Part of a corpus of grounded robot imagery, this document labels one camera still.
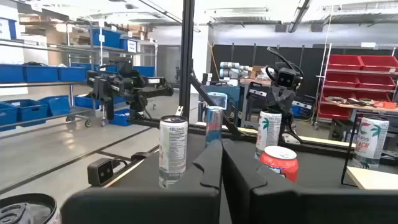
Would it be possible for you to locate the black table-level camera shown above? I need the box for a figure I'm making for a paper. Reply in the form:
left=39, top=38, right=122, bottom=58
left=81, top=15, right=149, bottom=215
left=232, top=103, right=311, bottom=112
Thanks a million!
left=86, top=157, right=115, bottom=187

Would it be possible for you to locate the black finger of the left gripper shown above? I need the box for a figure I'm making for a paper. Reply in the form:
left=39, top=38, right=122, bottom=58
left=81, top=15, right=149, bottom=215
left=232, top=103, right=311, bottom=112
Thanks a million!
left=265, top=86, right=282, bottom=110
left=280, top=86, right=297, bottom=115

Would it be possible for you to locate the white Celsius Tropical Vibe can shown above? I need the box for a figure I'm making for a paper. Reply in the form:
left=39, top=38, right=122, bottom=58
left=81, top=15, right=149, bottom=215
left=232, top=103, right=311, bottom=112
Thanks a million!
left=158, top=114, right=189, bottom=189

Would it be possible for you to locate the red plastic storage bin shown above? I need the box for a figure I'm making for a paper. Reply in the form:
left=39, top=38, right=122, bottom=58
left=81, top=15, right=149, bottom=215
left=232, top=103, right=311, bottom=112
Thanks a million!
left=360, top=55, right=398, bottom=73
left=325, top=73, right=360, bottom=88
left=356, top=91, right=392, bottom=102
left=357, top=74, right=397, bottom=91
left=322, top=88, right=357, bottom=102
left=318, top=104, right=351, bottom=121
left=328, top=54, right=363, bottom=71

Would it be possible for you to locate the white Celsius Peach Vibe can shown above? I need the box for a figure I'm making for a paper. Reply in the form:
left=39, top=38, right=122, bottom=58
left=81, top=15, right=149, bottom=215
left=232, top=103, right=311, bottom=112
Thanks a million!
left=351, top=115, right=391, bottom=170
left=254, top=109, right=283, bottom=160

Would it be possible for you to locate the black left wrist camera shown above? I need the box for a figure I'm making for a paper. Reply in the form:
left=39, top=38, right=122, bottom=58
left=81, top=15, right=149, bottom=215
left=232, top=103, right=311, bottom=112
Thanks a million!
left=275, top=67, right=303, bottom=90

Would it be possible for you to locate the grey metal shelving rack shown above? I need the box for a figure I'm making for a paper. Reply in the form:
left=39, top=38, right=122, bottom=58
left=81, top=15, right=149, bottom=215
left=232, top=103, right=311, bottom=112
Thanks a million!
left=0, top=18, right=105, bottom=131

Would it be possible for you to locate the yellow hanging cord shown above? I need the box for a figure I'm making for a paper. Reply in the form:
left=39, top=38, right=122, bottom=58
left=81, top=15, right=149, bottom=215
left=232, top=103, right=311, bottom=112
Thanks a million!
left=208, top=42, right=220, bottom=78

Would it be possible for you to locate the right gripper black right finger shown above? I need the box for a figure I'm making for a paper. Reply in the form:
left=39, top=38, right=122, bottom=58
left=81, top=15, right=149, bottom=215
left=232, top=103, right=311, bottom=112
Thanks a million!
left=221, top=139, right=398, bottom=224

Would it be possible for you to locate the wooden shelf with black frame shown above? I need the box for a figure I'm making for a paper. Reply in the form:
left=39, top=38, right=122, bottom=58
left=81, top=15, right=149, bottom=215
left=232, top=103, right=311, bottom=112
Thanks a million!
left=340, top=110, right=398, bottom=191

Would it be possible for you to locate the cluttered wooden workbench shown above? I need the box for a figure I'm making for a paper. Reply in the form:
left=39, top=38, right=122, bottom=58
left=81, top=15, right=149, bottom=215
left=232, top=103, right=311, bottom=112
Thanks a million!
left=323, top=95, right=398, bottom=114

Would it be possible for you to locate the white metal bin rack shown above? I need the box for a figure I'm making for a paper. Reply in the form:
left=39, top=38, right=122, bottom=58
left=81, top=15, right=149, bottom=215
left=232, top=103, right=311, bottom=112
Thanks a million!
left=313, top=43, right=398, bottom=125

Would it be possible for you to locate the blue silver Red Bull can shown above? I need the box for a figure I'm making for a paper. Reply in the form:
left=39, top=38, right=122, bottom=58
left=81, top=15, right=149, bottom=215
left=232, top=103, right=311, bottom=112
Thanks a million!
left=205, top=105, right=224, bottom=149

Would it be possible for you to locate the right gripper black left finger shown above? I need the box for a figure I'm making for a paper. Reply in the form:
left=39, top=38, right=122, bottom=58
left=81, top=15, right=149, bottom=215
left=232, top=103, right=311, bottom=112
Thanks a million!
left=60, top=139, right=224, bottom=224

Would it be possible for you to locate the brown cardboard box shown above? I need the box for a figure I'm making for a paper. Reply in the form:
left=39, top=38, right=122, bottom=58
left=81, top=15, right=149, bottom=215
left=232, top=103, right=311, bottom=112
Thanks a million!
left=248, top=65, right=265, bottom=80

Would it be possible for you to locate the blue plastic storage bin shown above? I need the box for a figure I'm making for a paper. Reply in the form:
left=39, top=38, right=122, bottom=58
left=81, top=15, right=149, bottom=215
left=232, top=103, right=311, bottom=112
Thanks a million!
left=23, top=64, right=59, bottom=83
left=0, top=102, right=18, bottom=131
left=57, top=66, right=88, bottom=83
left=108, top=108, right=131, bottom=127
left=91, top=28, right=121, bottom=49
left=4, top=98, right=49, bottom=127
left=0, top=63, right=25, bottom=83
left=39, top=95, right=72, bottom=117
left=133, top=65, right=155, bottom=78
left=73, top=95, right=100, bottom=110

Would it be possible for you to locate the white Celsius energy drink can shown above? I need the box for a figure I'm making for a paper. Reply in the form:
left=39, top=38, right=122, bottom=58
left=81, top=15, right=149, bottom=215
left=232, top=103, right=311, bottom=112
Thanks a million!
left=0, top=192, right=62, bottom=224

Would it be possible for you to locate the red Fanta can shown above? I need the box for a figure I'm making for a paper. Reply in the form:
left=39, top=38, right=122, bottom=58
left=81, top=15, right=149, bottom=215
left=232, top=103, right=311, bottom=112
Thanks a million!
left=259, top=145, right=300, bottom=184

